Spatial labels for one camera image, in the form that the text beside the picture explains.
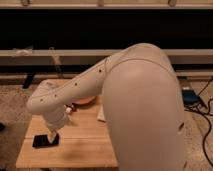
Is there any black power adapter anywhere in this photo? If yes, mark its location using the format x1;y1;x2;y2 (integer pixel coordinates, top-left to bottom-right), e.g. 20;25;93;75
182;89;199;106

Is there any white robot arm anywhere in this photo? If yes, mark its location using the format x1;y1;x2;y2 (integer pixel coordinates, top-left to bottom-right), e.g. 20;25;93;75
27;43;187;171

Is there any black eraser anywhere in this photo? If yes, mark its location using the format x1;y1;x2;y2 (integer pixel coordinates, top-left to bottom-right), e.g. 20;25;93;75
32;134;60;148

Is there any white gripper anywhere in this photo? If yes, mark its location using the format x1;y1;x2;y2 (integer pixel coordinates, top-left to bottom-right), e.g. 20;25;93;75
44;112;69;142

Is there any black cable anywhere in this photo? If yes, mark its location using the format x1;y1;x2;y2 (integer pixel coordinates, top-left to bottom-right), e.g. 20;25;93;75
184;77;213;168

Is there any white sponge block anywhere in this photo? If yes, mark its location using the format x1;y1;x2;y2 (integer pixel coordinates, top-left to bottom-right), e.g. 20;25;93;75
97;106;106;122

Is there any orange plate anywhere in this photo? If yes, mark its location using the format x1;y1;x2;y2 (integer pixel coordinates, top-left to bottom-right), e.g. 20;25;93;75
74;96;95;105

